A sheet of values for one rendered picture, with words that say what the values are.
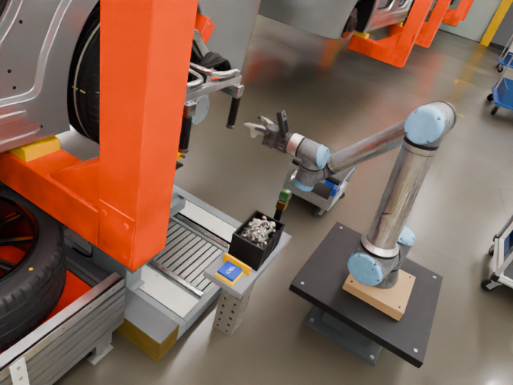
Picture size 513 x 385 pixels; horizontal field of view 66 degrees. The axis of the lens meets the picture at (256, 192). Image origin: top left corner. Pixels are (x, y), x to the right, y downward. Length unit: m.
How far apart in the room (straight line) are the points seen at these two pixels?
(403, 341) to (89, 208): 1.31
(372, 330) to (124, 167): 1.17
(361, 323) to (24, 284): 1.24
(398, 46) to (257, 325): 3.80
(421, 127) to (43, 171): 1.27
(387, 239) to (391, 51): 3.67
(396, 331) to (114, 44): 1.48
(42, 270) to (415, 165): 1.26
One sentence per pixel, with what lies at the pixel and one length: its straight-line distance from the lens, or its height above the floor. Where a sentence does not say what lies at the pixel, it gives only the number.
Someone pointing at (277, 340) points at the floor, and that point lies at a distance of 1.96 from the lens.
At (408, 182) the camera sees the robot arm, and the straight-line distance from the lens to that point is 1.46.
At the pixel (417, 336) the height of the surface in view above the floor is 0.30.
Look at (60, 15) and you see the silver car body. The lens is 1.49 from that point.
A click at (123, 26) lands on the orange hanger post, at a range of 1.02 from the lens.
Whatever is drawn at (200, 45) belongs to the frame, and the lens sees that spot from 1.81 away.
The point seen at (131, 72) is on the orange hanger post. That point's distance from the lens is 1.03.
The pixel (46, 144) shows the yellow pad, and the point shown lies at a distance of 1.61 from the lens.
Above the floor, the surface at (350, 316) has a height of 0.30.
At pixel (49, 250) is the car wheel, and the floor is 0.50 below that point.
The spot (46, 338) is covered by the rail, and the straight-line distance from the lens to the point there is 1.43.
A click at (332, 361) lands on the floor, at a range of 2.00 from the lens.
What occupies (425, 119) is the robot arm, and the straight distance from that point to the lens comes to 1.37.
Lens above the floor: 1.55
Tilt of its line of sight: 34 degrees down
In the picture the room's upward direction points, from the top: 16 degrees clockwise
